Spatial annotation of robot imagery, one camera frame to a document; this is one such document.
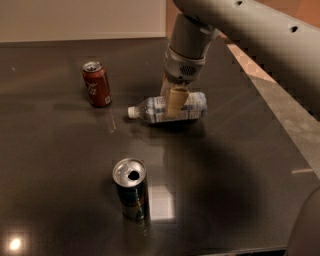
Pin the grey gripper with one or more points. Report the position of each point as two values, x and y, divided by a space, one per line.
182 70

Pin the clear blue plastic bottle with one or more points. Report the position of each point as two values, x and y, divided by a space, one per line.
153 109

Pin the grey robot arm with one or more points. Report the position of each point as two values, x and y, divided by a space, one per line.
285 47

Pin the red soda can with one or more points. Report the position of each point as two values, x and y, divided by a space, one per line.
97 84

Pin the dark green drink can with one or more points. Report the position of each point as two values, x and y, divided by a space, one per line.
130 177

